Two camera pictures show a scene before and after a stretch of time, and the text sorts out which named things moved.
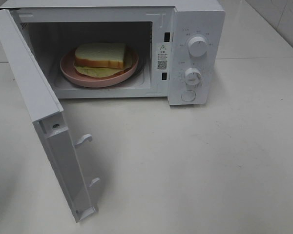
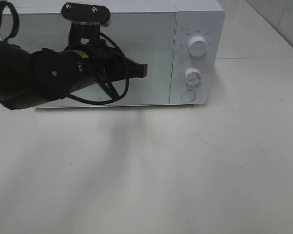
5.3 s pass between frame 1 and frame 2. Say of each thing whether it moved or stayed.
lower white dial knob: stayed
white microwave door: moved
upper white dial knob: stayed
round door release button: stayed
